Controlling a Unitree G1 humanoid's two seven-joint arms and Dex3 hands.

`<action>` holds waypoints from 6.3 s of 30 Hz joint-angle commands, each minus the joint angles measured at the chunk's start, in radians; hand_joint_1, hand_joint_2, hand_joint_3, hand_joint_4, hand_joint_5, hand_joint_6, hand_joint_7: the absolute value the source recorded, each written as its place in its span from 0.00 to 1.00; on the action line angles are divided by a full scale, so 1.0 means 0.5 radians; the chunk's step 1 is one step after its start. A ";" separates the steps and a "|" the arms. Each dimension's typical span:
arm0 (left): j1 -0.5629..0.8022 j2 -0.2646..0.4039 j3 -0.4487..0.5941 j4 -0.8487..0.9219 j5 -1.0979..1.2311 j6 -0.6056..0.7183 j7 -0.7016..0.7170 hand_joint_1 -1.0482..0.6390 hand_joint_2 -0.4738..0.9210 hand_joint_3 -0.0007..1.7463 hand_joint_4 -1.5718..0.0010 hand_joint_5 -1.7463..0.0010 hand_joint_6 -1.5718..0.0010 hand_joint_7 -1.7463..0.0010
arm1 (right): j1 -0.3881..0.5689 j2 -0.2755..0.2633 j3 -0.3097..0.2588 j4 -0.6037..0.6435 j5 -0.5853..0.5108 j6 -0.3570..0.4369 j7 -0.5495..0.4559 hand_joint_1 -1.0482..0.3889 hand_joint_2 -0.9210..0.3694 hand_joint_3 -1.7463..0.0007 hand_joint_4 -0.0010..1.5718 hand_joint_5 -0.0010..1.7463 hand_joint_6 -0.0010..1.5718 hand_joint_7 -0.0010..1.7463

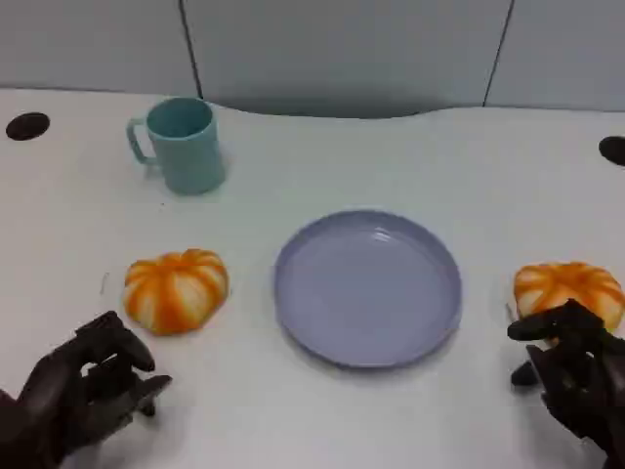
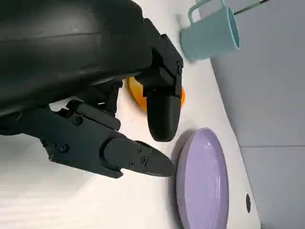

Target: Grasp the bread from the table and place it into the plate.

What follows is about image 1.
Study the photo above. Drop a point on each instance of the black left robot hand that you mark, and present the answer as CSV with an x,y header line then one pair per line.
x,y
73,391

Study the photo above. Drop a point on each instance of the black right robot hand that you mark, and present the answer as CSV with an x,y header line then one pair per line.
x,y
581,386

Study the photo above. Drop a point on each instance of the orange and white toy bread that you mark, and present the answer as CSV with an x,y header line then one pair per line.
x,y
176,290
566,285

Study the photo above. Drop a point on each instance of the lilac plate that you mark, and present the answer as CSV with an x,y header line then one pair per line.
x,y
366,288

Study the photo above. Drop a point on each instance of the pale green mug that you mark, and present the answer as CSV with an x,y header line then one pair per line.
x,y
190,151

